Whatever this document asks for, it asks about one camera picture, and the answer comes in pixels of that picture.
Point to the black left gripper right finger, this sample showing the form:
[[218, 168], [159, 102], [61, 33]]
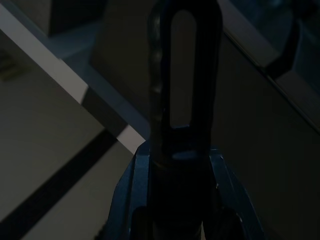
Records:
[[230, 195]]

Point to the white baseboard strip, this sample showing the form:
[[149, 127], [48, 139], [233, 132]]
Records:
[[62, 72]]

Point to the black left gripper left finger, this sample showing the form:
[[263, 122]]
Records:
[[125, 200]]

